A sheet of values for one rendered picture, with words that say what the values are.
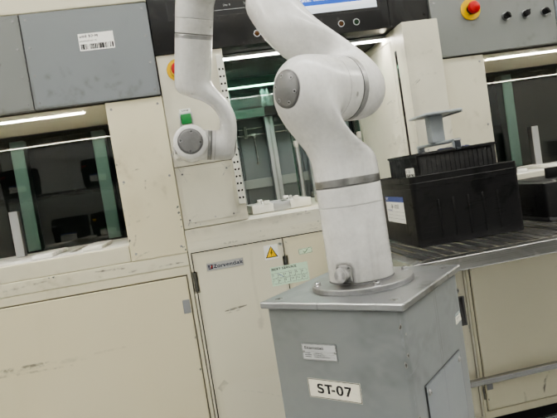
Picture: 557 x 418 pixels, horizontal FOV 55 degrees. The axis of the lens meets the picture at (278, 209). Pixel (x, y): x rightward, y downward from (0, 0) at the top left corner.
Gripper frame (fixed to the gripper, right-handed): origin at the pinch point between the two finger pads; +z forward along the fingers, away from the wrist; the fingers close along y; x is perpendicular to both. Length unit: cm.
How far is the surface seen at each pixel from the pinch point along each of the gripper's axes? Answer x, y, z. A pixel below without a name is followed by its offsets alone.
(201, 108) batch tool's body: 12.8, 5.1, 3.1
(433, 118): -3, 63, -29
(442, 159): -14, 60, -38
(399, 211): -25, 50, -31
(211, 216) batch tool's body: -20.2, 2.8, 3.2
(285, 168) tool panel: -8, 43, 93
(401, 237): -32, 50, -29
